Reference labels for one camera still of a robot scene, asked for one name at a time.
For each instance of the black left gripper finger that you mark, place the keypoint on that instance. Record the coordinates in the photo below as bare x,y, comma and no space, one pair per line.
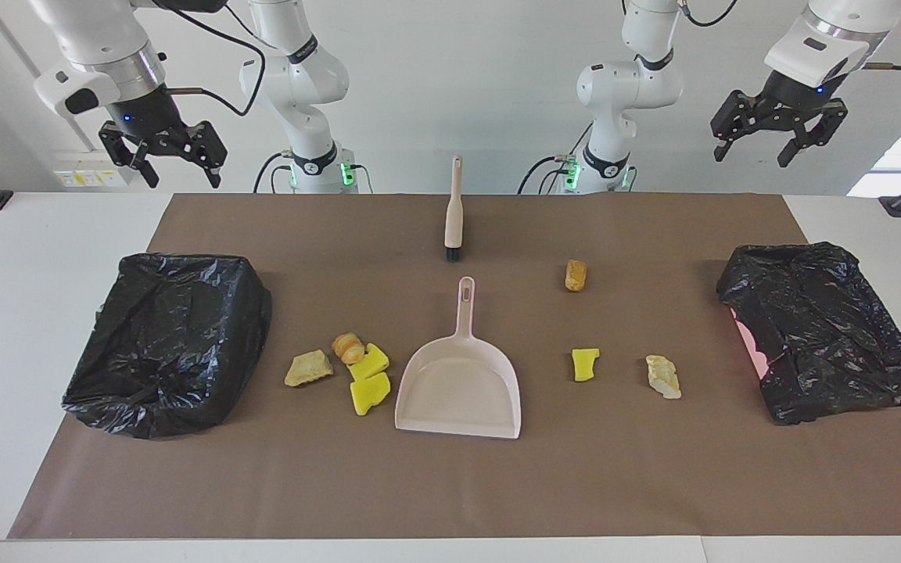
732,117
826,125

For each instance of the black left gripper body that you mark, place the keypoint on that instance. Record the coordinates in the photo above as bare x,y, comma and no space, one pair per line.
795,100

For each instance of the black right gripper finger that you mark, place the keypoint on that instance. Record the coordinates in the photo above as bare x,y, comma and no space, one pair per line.
209,148
128,148

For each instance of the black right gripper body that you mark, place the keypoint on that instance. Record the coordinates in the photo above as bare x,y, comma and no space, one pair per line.
149,121

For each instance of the brown bread roll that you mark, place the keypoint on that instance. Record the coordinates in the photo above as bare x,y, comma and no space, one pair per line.
575,275

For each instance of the greenish tan bread piece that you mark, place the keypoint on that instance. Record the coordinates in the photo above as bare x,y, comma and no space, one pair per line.
308,369

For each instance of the striped orange croissant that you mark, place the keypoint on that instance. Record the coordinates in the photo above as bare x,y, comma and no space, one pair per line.
348,348

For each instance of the beige brush with black bristles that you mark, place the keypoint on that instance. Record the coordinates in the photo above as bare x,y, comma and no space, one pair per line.
453,211

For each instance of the pale crusty bread piece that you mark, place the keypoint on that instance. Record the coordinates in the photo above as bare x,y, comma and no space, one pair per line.
663,377

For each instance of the yellow sponge chunk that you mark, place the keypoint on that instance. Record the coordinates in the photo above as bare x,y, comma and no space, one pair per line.
369,395
372,363

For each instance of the small yellow sponge piece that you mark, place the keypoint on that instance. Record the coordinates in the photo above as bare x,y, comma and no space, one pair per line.
584,365

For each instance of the pale pink plastic dustpan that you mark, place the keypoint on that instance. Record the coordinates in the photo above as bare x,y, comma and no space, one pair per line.
458,391

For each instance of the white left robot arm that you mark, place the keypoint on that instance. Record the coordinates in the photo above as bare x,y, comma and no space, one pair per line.
622,86

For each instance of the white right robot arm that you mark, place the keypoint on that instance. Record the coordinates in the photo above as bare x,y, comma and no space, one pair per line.
298,78

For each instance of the pink bin with black bag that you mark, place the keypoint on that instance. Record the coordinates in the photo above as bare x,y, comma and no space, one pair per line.
826,328

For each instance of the brown table mat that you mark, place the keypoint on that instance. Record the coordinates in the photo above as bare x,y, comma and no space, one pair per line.
450,485

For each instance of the white wall socket box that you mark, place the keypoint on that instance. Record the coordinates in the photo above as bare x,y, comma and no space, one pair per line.
79,178

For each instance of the white wall conduit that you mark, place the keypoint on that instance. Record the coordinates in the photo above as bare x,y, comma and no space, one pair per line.
8,35

